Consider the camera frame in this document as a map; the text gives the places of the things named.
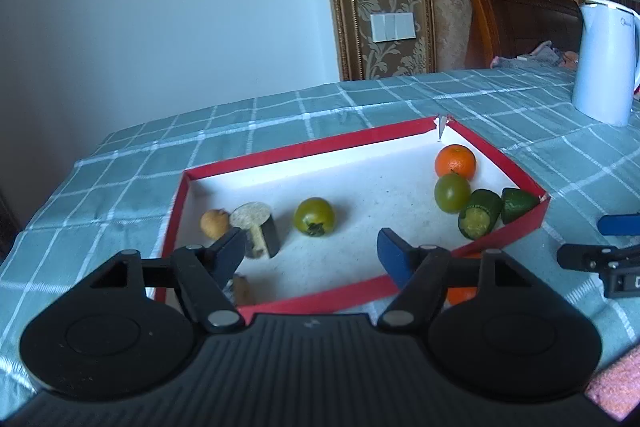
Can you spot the green tomato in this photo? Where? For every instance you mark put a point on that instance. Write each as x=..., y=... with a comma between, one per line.
x=314, y=216
x=452, y=193

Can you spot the red cardboard box lid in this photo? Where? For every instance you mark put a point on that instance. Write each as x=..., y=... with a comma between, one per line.
x=360, y=187

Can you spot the white electric kettle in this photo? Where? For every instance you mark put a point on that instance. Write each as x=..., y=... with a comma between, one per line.
x=605, y=62

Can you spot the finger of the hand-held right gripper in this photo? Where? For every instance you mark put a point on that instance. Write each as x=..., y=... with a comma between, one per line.
x=580, y=257
x=620, y=224

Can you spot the short green cucumber piece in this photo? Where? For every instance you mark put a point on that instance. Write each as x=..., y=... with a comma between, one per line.
x=519, y=204

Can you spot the pink towel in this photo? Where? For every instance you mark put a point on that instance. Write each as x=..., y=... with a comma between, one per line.
x=617, y=387

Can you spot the wooden headboard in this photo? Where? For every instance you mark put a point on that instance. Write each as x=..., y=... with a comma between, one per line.
x=510, y=22

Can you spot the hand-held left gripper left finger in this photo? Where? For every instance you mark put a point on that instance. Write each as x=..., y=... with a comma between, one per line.
x=231, y=254

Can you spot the orange tangerine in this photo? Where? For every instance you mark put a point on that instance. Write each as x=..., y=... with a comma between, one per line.
x=462, y=296
x=455, y=162

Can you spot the pink grey clothes pile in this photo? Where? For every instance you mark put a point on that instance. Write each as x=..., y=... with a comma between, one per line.
x=540, y=57

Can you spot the small brown pear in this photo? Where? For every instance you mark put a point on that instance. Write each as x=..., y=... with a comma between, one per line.
x=242, y=289
x=215, y=223

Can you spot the teal checked tablecloth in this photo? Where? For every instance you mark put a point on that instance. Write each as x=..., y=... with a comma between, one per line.
x=125, y=172

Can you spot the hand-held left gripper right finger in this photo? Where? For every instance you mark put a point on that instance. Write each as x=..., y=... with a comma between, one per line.
x=395, y=257

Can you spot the white wall switch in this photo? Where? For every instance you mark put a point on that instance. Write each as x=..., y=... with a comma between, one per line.
x=393, y=27

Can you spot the long green cucumber piece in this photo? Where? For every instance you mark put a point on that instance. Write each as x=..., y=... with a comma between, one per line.
x=480, y=214

